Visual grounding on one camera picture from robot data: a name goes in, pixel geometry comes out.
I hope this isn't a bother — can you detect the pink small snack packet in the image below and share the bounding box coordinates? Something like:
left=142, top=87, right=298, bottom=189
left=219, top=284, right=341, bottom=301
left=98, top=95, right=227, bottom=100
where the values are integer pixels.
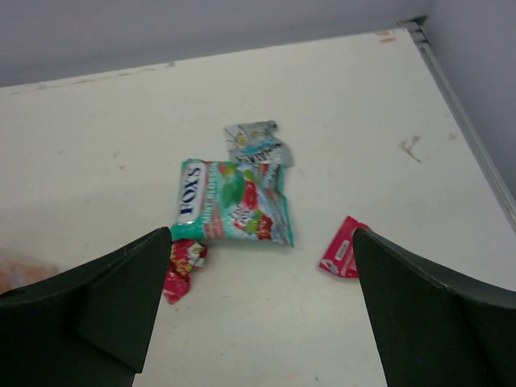
left=162, top=239, right=208, bottom=305

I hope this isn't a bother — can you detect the silver blue snack packet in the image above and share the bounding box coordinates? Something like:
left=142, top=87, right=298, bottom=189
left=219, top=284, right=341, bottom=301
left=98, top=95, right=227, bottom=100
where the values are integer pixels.
left=223, top=120, right=293, bottom=167

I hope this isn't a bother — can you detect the green Fox's mint bag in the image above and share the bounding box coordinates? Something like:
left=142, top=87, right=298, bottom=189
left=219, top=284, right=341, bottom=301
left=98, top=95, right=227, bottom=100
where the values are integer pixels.
left=171, top=159, right=293, bottom=247

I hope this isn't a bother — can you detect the printed bear paper bag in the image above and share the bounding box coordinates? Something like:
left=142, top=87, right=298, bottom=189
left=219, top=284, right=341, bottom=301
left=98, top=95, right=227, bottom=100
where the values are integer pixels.
left=0, top=248, right=59, bottom=293

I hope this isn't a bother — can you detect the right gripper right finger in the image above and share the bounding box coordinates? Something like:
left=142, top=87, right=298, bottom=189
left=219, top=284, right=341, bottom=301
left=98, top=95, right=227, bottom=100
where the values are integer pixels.
left=353, top=229, right=515, bottom=386

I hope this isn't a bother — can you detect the red pink snack packet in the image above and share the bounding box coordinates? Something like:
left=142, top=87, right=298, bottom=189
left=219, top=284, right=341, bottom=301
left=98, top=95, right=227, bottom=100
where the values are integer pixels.
left=318, top=216, right=369, bottom=279

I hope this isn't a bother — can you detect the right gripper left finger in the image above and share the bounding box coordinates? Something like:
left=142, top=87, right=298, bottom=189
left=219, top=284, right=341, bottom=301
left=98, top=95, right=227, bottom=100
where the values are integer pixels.
left=1, top=227, right=172, bottom=386

